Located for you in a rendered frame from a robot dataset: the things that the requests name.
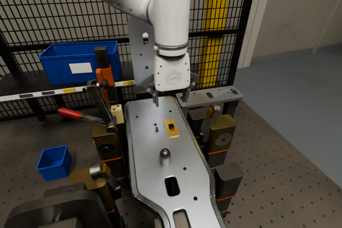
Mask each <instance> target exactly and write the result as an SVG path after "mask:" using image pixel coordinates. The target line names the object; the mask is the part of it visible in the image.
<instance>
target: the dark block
mask: <svg viewBox="0 0 342 228"><path fill-rule="evenodd" d="M77 190H88V189H87V187H86V185H85V183H84V182H82V183H77V184H73V185H68V186H64V187H59V188H55V189H50V190H46V191H45V192H44V195H43V198H45V197H49V196H54V195H58V194H62V193H67V192H71V191H77Z"/></svg>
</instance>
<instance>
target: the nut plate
mask: <svg viewBox="0 0 342 228"><path fill-rule="evenodd" d="M168 121H170V123H169V122H168ZM164 124H165V127H166V130H167V133H168V136H169V137H175V136H179V135H180V134H179V132H178V129H177V127H176V124H175V122H174V119H169V120H164ZM172 133H175V134H172Z"/></svg>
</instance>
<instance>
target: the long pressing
mask: <svg viewBox="0 0 342 228"><path fill-rule="evenodd" d="M158 100H159V106H158V107H156V104H155V103H153V98H150V99H142V100H135V101H129V102H126V103H125V104H124V115H125V127H126V140H127V153H128V165H129V178H130V191H131V195H132V198H133V199H134V201H135V202H136V203H138V204H139V205H141V206H142V207H144V208H145V209H147V210H148V211H150V212H151V213H153V214H154V215H156V216H157V217H158V219H159V220H160V222H161V225H162V228H176V225H175V220H174V216H173V214H174V212H176V211H179V210H184V211H185V212H186V215H187V218H188V222H189V225H190V228H227V227H226V224H225V222H224V220H223V218H222V215H221V213H220V210H219V208H218V206H217V202H216V193H215V178H214V175H213V173H212V171H211V169H210V166H209V164H208V162H207V160H206V158H205V156H204V154H203V152H202V150H201V148H200V146H199V144H198V142H197V140H196V138H195V136H194V134H193V131H192V129H191V127H190V125H189V123H188V121H187V119H186V117H185V115H184V113H183V111H182V109H181V107H180V105H179V103H178V100H177V99H176V98H175V97H173V96H163V97H158ZM169 111H171V112H169ZM136 116H138V118H136ZM169 119H174V122H175V124H176V127H177V129H178V132H179V134H180V135H179V136H175V137H169V136H168V133H167V130H166V127H165V124H164V120H169ZM155 123H156V124H157V126H154V124H155ZM156 127H158V130H159V131H158V132H156ZM164 148H166V149H169V151H170V154H171V163H170V164H169V165H167V166H163V165H161V164H160V151H161V150H162V149H164ZM184 167H185V168H186V170H183V168H184ZM171 177H174V178H175V179H176V181H177V185H178V188H179V192H180V193H179V194H178V195H175V196H169V195H168V193H167V188H166V184H165V180H166V179H167V178H171ZM194 197H197V200H196V201H195V200H194V199H193V198H194Z"/></svg>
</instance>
